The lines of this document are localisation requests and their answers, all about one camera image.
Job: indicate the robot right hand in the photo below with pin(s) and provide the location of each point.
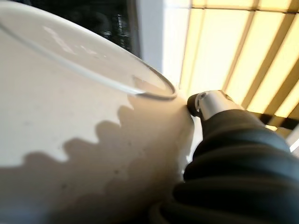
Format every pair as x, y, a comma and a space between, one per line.
245, 175

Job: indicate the beige deep ceramic plate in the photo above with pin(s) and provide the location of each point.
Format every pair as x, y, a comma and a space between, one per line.
81, 128

